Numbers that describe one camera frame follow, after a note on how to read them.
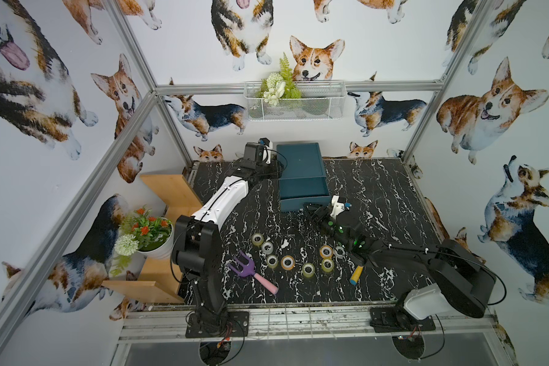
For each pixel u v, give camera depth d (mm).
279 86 784
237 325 748
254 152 687
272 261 878
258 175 686
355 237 640
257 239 929
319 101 926
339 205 782
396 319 666
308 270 844
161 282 748
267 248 906
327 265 858
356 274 818
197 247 484
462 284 431
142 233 715
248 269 861
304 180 882
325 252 902
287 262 877
